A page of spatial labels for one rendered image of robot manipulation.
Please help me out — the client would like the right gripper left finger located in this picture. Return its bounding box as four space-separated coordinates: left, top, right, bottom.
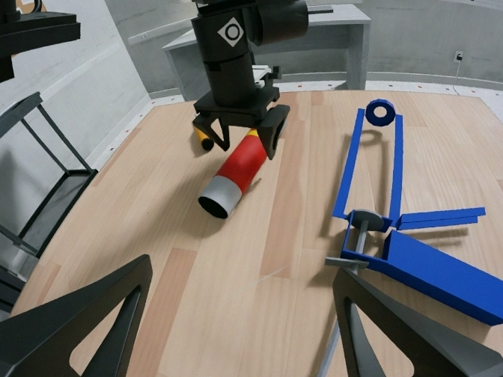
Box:
0 254 153 377

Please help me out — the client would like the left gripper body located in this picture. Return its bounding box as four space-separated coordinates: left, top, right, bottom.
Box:
193 50 284 131

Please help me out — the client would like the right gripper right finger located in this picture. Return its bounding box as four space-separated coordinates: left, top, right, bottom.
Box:
332 267 503 377

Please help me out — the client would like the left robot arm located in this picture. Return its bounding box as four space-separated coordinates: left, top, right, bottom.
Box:
0 0 308 68

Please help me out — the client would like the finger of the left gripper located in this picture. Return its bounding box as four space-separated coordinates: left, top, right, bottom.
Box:
256 104 290 161
192 112 230 152

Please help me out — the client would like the grey cartridge tube with red and yellow bands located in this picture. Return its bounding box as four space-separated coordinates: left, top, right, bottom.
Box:
198 129 267 219

